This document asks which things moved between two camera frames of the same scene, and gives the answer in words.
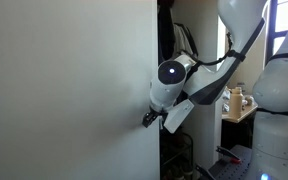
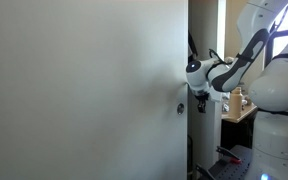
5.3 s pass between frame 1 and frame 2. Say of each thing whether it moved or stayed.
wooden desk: stayed
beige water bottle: stayed
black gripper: moved
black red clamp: stayed
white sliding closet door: moved
